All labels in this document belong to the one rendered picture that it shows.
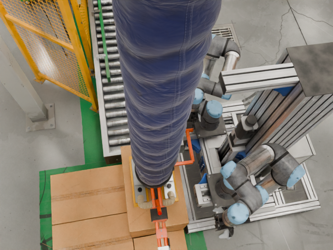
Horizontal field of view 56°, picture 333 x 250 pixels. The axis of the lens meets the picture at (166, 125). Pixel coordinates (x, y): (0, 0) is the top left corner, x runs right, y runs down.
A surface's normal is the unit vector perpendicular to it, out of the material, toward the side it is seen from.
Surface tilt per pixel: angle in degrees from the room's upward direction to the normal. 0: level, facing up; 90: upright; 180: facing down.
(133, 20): 80
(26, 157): 0
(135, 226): 0
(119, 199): 0
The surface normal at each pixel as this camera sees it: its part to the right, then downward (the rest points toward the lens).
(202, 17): 0.62, 0.62
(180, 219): 0.06, -0.41
